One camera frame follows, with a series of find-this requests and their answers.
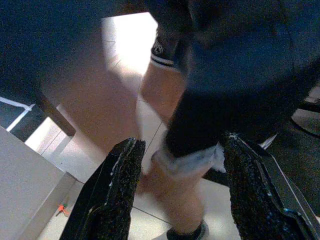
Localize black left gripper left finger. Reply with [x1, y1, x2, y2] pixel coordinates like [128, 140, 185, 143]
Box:
[59, 136, 146, 240]

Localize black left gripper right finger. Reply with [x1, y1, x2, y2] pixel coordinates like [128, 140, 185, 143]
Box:
[221, 132, 320, 240]

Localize small orange floor marker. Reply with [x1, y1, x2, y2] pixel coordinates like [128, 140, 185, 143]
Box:
[56, 203, 71, 217]

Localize dark wooden table leg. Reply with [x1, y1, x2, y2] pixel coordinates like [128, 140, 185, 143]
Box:
[34, 89, 77, 137]

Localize person in dark shorts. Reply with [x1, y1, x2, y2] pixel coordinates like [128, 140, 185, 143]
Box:
[138, 0, 320, 240]

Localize dark mat with white tape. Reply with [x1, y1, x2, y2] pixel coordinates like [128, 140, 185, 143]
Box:
[0, 96, 51, 143]

